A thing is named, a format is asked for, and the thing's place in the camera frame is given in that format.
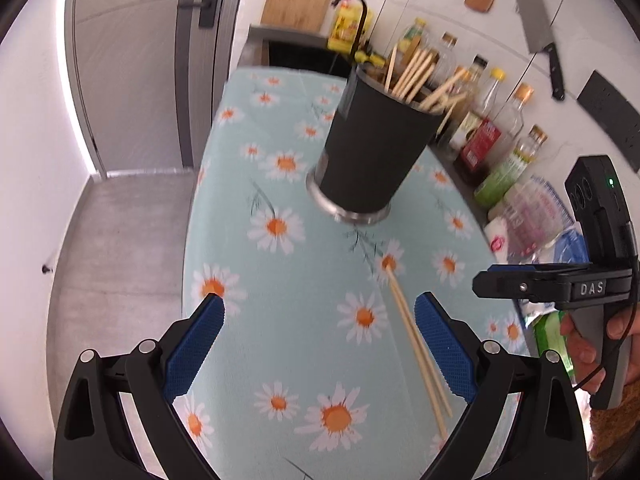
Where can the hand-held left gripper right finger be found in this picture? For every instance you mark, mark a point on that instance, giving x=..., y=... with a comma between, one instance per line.
x=445, y=350

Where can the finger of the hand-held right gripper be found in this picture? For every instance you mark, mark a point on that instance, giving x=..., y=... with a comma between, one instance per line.
x=540, y=267
x=520, y=287

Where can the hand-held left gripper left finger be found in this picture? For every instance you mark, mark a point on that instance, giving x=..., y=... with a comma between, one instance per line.
x=200, y=345

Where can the thin wooden chopstick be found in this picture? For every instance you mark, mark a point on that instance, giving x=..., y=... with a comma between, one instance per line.
x=412, y=320
x=406, y=320

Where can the black utensil holder cup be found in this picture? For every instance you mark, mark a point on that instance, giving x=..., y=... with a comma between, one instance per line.
x=375, y=150

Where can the bunch of wooden chopsticks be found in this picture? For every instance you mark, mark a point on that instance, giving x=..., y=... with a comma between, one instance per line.
x=415, y=72

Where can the person's right forearm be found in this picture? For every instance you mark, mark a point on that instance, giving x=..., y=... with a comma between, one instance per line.
x=612, y=430

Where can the person's right hand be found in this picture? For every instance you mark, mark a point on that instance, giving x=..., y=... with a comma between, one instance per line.
x=580, y=350

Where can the white and blue bag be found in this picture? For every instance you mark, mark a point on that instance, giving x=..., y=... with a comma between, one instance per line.
x=570, y=247

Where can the green packet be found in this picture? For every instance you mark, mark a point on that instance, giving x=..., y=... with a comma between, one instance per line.
x=550, y=340

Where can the black power strip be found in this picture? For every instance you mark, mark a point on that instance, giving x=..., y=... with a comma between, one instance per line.
x=610, y=105

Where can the daisy print blue tablecloth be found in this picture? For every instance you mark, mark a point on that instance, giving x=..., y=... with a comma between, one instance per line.
x=300, y=310

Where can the red label sauce bottle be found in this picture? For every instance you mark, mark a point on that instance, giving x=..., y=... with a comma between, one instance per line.
x=482, y=145

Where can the small yellow capped bottle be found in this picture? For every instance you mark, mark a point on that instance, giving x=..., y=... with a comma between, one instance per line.
x=415, y=40

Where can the grey door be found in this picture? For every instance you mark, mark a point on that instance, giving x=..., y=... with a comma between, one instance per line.
x=140, y=60

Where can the black faucet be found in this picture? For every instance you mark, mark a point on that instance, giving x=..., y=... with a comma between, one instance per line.
x=364, y=15

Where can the kitchen sink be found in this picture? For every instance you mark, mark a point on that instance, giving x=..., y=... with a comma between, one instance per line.
x=295, y=52

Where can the yellow dish soap bottle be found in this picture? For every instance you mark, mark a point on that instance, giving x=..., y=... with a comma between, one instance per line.
x=342, y=25

